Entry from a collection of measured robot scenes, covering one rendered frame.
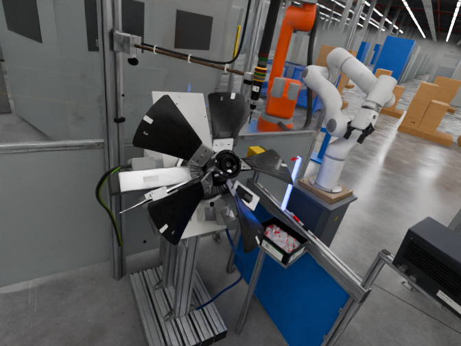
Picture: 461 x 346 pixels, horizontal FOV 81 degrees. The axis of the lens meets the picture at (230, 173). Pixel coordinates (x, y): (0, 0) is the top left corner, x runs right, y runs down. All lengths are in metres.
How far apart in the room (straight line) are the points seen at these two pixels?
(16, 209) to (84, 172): 0.40
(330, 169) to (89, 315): 1.69
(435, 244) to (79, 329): 1.83
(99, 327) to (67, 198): 0.79
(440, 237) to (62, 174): 1.73
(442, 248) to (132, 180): 1.05
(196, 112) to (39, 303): 1.53
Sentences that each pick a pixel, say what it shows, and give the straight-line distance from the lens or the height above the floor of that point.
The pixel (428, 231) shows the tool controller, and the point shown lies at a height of 1.24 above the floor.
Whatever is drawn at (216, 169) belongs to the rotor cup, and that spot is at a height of 1.21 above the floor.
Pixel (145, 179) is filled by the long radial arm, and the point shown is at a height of 1.12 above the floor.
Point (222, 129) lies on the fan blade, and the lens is 1.17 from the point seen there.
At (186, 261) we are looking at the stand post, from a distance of 1.54.
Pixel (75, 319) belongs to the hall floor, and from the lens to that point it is 2.08.
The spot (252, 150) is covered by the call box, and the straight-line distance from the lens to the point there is 1.62.
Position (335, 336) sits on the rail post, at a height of 0.53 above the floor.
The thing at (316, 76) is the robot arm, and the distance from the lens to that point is 1.72.
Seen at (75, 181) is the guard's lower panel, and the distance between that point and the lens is 1.81.
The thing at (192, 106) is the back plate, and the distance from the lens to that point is 1.40.
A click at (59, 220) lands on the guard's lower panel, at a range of 1.96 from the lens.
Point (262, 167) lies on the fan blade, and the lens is 1.19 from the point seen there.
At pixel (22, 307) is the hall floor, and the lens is 2.23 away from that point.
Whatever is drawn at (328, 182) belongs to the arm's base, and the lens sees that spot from 1.65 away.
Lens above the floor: 1.70
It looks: 29 degrees down
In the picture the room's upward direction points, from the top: 11 degrees clockwise
